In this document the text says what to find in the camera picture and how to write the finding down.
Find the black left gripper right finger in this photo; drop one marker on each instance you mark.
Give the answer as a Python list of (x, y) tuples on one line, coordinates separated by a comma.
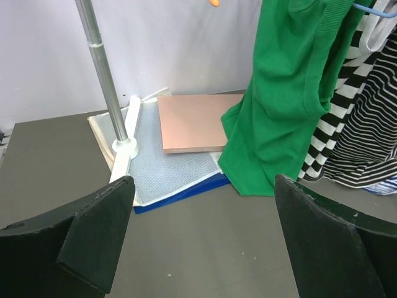
[(335, 250)]

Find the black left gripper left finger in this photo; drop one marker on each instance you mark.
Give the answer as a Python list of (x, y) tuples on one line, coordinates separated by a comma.
[(70, 251)]

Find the green tank top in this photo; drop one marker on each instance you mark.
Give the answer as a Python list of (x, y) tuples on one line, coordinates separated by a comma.
[(299, 50)]

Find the light blue wire hanger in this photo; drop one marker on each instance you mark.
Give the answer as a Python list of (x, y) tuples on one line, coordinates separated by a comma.
[(375, 12)]

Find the blue white striped tank top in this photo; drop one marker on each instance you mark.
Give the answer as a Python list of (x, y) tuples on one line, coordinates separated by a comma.
[(382, 185)]

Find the thin black white striped top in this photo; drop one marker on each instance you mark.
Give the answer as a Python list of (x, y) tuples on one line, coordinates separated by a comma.
[(367, 144)]

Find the wide black white striped top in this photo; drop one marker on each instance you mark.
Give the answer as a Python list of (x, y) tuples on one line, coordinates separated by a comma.
[(367, 43)]

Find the orange plastic hanger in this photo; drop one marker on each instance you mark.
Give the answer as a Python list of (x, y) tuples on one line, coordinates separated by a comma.
[(215, 3)]

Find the blue white folder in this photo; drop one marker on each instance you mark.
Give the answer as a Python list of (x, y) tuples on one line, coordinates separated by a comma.
[(160, 179)]

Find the white rack base foot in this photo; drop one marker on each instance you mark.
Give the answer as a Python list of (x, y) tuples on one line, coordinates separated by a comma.
[(128, 149)]

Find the pink brown notebook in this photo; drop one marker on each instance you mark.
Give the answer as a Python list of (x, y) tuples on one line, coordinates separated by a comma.
[(192, 123)]

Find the grey rack pole left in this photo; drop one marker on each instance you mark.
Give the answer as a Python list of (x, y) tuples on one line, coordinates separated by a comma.
[(101, 64)]

